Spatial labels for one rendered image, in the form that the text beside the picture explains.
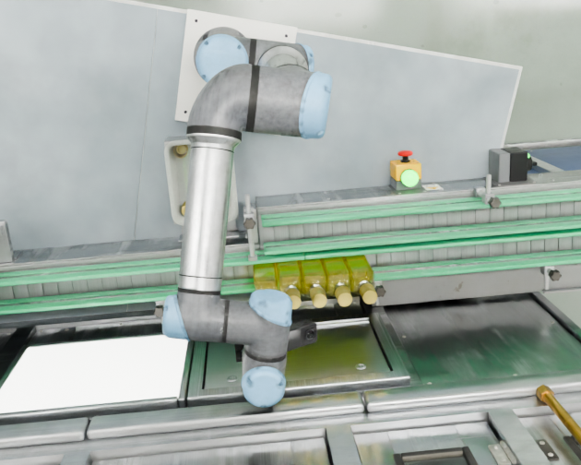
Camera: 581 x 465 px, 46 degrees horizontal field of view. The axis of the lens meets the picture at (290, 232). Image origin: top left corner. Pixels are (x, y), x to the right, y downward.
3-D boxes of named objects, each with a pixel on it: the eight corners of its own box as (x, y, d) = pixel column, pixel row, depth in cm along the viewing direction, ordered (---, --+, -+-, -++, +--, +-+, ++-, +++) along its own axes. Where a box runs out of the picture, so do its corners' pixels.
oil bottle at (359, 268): (340, 268, 182) (353, 298, 162) (339, 248, 180) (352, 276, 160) (361, 266, 182) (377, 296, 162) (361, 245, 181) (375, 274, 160)
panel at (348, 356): (25, 355, 172) (-25, 431, 139) (23, 344, 171) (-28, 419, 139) (379, 322, 176) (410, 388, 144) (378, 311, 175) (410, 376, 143)
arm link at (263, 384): (290, 369, 116) (284, 413, 119) (286, 341, 127) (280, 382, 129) (243, 365, 116) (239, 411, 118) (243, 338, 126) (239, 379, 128)
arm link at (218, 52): (199, 30, 163) (195, 30, 150) (255, 37, 164) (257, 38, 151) (195, 81, 166) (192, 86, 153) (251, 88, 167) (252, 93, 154)
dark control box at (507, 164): (487, 176, 191) (498, 183, 183) (488, 149, 189) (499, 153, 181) (515, 174, 192) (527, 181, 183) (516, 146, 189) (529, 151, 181)
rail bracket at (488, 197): (469, 196, 179) (488, 209, 166) (470, 169, 177) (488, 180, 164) (485, 195, 179) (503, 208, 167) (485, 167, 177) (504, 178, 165)
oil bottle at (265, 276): (254, 276, 181) (255, 307, 160) (252, 256, 179) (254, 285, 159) (275, 274, 181) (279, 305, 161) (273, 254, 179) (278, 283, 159)
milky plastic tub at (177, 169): (175, 218, 188) (172, 226, 179) (166, 137, 181) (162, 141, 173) (239, 212, 189) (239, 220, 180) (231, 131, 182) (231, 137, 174)
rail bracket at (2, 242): (5, 260, 185) (-25, 291, 163) (-6, 200, 180) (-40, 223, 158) (24, 258, 185) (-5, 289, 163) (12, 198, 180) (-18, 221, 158)
